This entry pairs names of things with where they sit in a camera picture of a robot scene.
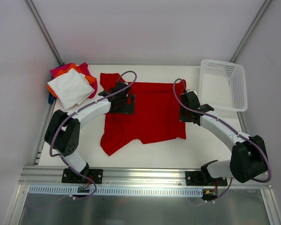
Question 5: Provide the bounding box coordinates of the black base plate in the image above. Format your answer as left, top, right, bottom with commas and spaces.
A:
61, 168, 104, 184
185, 171, 228, 187

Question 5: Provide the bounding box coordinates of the white slotted cable duct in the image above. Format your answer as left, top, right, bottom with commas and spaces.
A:
29, 185, 203, 198

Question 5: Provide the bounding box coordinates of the red t shirt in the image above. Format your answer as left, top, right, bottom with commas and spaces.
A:
100, 81, 186, 156

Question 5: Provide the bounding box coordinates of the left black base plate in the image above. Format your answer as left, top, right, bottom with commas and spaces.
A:
61, 168, 104, 184

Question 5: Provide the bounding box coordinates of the orange folded t shirt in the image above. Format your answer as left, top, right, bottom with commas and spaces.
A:
46, 63, 96, 99

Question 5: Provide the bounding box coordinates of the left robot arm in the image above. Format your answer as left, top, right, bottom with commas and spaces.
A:
44, 81, 135, 183

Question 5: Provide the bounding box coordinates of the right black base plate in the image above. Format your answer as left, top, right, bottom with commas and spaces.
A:
185, 171, 228, 187

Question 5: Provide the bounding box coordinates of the aluminium mounting rail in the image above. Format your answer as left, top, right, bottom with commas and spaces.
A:
18, 165, 272, 189

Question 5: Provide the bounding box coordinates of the metal frame post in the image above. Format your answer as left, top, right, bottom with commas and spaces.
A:
24, 0, 64, 66
230, 0, 273, 63

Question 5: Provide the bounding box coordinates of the white plastic basket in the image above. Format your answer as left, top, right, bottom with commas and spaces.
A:
199, 60, 248, 112

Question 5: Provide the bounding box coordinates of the blue folded t shirt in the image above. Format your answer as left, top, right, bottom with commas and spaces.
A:
48, 93, 56, 105

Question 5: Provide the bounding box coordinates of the left metal frame post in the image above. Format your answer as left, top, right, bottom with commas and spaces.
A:
24, 0, 64, 66

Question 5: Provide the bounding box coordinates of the white folded t shirt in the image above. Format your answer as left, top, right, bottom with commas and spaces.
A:
47, 69, 94, 110

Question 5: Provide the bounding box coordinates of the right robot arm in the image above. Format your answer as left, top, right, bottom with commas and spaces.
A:
175, 90, 272, 186

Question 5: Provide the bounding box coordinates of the pink folded t shirt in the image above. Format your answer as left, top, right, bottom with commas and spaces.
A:
50, 62, 98, 99

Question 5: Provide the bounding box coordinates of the right metal frame post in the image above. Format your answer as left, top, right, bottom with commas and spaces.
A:
230, 0, 273, 63

